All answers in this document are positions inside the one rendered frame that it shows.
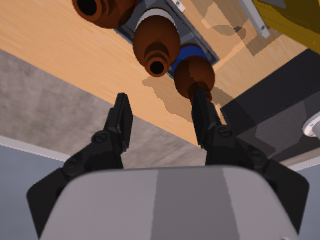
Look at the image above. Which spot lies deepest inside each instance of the yellow bottle crate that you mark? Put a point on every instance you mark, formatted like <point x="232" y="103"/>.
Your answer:
<point x="296" y="19"/>

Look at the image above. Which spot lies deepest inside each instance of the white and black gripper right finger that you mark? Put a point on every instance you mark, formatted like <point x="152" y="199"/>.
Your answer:
<point x="222" y="146"/>

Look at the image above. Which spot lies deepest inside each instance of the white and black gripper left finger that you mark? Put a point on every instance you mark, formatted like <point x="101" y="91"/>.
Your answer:
<point x="103" y="153"/>

